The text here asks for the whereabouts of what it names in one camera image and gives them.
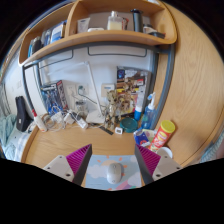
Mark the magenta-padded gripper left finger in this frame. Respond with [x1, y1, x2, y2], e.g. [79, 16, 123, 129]
[43, 143, 93, 186]

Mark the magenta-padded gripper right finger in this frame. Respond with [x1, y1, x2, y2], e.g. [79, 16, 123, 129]
[134, 143, 183, 186]

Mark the grey computer mouse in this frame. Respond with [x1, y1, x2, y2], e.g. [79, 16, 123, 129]
[106, 162, 124, 185]

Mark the pastel cloud print mouse pad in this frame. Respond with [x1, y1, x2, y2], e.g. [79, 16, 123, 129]
[81, 153, 145, 192]

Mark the white mug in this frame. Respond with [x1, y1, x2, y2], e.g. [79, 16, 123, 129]
[155, 146, 174, 159]

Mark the red yellow-lidded chips can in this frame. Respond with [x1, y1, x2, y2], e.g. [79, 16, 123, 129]
[148, 119, 176, 154]

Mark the blue packet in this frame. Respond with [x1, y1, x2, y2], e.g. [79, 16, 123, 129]
[133, 129, 152, 148]

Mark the white power strip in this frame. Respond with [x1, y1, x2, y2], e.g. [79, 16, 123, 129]
[74, 118, 89, 130]

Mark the white red-capped pump lotion bottle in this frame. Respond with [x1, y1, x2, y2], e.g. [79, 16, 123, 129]
[31, 109, 48, 133]

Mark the white charger block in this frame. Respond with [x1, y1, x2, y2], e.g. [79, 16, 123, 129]
[63, 111, 76, 125]

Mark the blue white checkered bedding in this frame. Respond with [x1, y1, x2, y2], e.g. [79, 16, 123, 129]
[3, 124, 36, 163]

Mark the blue spray bottle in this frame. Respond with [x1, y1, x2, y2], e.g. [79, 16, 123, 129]
[140, 92, 158, 131]

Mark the teal hanging towel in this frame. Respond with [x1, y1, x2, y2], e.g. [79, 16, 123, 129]
[199, 133, 224, 164]

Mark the teal round lid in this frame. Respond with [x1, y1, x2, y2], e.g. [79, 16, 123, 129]
[119, 117, 139, 134]

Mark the white desk lamp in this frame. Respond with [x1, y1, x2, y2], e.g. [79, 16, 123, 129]
[83, 60, 107, 125]

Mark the white blue-capped tube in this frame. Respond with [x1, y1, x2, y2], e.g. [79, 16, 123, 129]
[133, 93, 145, 122]

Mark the black bag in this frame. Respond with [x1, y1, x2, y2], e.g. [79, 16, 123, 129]
[14, 95, 34, 133]

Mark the teal blanket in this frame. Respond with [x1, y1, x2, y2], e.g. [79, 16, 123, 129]
[0, 114, 18, 158]

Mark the blue robot model kit box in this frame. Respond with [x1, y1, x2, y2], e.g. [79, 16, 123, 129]
[39, 79, 69, 116]

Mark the golden robot model figure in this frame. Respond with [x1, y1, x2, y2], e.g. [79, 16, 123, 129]
[103, 89, 123, 132]

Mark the colourful model kit box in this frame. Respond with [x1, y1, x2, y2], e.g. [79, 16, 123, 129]
[116, 65, 148, 116]

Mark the wooden shelf unit with items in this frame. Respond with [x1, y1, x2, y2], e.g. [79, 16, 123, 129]
[18, 0, 178, 68]

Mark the white cable bundle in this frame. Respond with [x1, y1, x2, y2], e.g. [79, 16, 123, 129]
[41, 111, 81, 133]

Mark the grey metal desk frame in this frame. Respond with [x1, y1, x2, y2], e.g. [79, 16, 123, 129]
[21, 41, 176, 131]

